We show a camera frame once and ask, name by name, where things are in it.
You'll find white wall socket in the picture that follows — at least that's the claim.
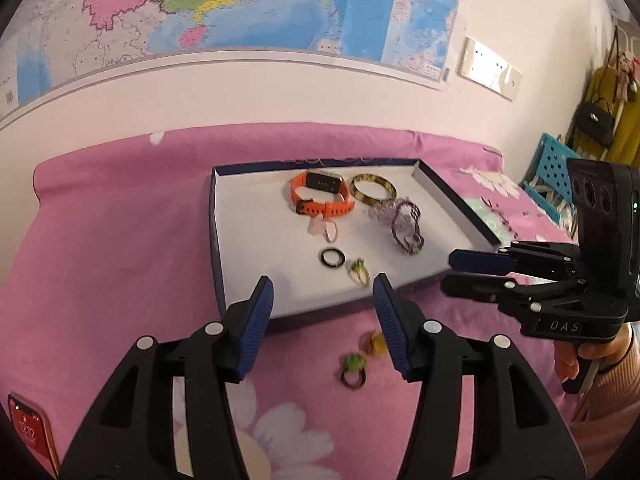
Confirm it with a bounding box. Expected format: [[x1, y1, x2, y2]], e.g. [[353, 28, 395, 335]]
[[459, 36, 523, 102]]

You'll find clear bead bracelet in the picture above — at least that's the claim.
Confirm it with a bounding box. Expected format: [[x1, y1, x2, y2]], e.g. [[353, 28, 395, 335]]
[[367, 197, 401, 221]]

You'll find pink flower print blanket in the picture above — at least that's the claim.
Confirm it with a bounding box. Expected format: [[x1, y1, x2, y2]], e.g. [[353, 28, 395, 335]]
[[0, 127, 591, 480]]

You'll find tortoiseshell bangle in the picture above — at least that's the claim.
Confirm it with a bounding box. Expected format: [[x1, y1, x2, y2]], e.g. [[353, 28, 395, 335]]
[[348, 173, 398, 207]]

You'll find person's right forearm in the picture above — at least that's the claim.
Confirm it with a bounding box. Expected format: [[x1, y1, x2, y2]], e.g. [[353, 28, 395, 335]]
[[565, 330, 640, 480]]

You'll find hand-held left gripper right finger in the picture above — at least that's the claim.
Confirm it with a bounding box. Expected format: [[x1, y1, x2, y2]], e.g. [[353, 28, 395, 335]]
[[372, 272, 586, 480]]

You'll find green ring with dark band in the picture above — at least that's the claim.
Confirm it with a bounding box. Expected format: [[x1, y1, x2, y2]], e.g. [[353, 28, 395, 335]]
[[340, 354, 368, 390]]

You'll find dark purple bead bracelet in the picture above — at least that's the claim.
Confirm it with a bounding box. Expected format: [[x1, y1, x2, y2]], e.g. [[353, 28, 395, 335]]
[[390, 199, 426, 256]]

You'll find person's right hand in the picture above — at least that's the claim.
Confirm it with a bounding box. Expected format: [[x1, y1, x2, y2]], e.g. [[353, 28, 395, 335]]
[[554, 329, 637, 382]]

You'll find pink ring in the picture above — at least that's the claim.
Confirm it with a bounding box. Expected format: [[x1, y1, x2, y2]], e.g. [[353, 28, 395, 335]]
[[307, 215, 341, 243]]

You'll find yellow hanging garment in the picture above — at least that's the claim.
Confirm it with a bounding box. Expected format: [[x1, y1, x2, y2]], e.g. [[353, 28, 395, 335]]
[[585, 65, 640, 171]]

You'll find phone with orange case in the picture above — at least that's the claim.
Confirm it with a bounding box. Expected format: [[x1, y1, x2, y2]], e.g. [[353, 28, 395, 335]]
[[7, 392, 61, 478]]

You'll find yellow stone ring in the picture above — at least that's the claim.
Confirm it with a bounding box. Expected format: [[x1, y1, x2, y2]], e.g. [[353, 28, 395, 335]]
[[362, 331, 388, 358]]

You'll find blue perforated crate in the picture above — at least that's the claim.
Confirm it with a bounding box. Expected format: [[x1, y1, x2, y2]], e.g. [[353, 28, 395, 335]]
[[520, 132, 581, 226]]

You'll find shallow white tray box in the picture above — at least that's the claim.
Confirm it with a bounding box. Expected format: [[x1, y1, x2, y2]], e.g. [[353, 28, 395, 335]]
[[209, 157, 503, 333]]

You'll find colourful wall map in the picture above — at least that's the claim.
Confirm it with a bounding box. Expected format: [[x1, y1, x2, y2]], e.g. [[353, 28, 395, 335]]
[[0, 0, 463, 121]]

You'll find black handbag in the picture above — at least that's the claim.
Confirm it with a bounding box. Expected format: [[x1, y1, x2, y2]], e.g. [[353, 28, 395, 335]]
[[575, 97, 617, 148]]

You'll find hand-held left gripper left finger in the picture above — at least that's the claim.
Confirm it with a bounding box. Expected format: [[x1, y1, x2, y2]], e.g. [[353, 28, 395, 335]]
[[60, 275, 275, 480]]

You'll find green ring with gold band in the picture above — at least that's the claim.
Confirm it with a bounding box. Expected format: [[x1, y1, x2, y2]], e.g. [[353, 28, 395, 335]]
[[347, 258, 372, 287]]

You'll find orange smart watch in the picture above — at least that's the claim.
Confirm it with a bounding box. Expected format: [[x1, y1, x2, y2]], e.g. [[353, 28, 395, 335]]
[[290, 171, 357, 218]]

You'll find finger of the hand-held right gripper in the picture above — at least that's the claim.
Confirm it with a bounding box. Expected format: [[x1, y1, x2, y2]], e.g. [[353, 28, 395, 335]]
[[441, 272, 588, 321], [448, 240, 583, 281]]

